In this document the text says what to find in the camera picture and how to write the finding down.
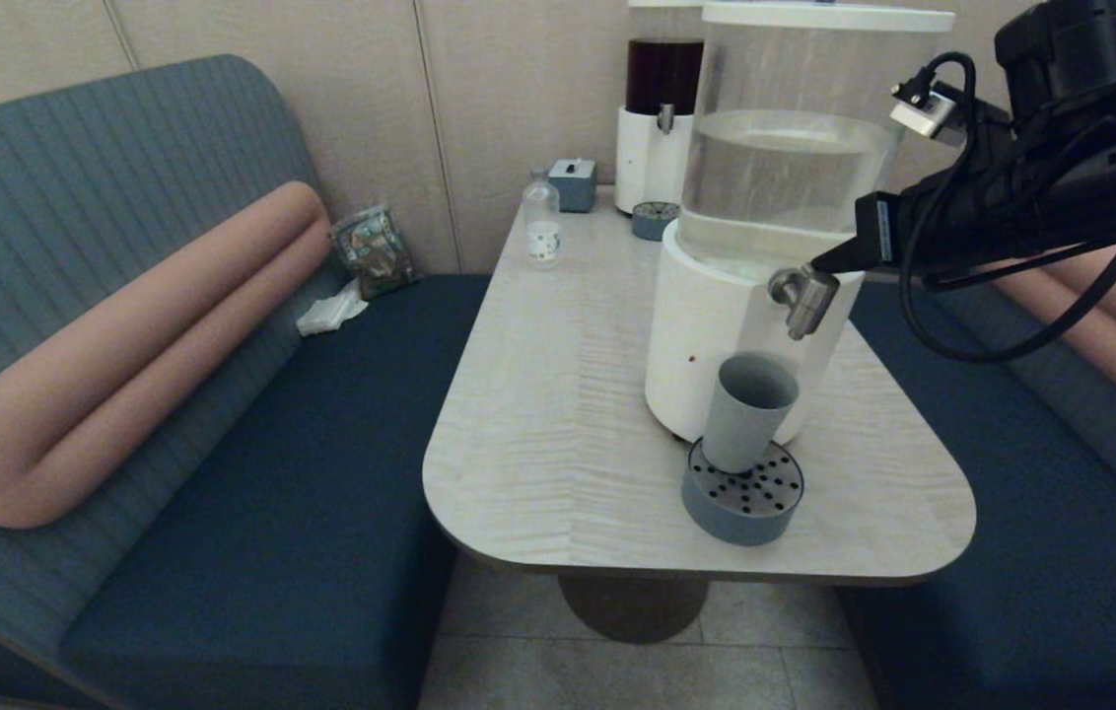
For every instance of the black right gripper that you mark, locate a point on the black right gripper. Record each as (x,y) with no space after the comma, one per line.
(952,222)

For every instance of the large steel dispenser tap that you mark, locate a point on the large steel dispenser tap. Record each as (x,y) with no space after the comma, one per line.
(804,296)

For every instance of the grey plastic cup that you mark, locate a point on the grey plastic cup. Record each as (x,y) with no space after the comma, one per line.
(745,424)

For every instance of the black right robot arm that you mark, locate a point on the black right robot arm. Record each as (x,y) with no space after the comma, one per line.
(1071,49)

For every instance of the large clear water dispenser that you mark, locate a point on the large clear water dispenser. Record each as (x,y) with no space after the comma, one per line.
(716,325)

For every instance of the small blue drip tray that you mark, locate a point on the small blue drip tray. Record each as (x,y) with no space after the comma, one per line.
(650,227)

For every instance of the dark drink dispenser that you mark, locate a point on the dark drink dispenser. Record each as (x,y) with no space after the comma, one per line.
(642,158)

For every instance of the small steel dispenser tap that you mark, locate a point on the small steel dispenser tap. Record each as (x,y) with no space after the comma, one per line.
(664,118)

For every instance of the white dispenser lid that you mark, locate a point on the white dispenser lid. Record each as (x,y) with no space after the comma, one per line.
(814,16)

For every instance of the blue-grey tissue box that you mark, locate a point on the blue-grey tissue box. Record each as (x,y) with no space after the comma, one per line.
(573,189)

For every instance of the large blue drip tray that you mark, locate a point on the large blue drip tray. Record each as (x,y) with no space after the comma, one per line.
(735,523)

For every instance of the blue upholstered bench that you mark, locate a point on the blue upholstered bench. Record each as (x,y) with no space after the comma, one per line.
(1011,493)
(272,493)

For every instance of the small clear bottle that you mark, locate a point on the small clear bottle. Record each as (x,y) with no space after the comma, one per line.
(540,219)

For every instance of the patterned snack bag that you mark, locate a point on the patterned snack bag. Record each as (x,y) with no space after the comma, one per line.
(376,249)

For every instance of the crumpled white tissue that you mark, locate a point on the crumpled white tissue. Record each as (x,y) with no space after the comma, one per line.
(326,314)

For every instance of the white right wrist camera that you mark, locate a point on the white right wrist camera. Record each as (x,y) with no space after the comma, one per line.
(928,113)

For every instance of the ribbed table pedestal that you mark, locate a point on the ribbed table pedestal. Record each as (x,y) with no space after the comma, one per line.
(632,606)

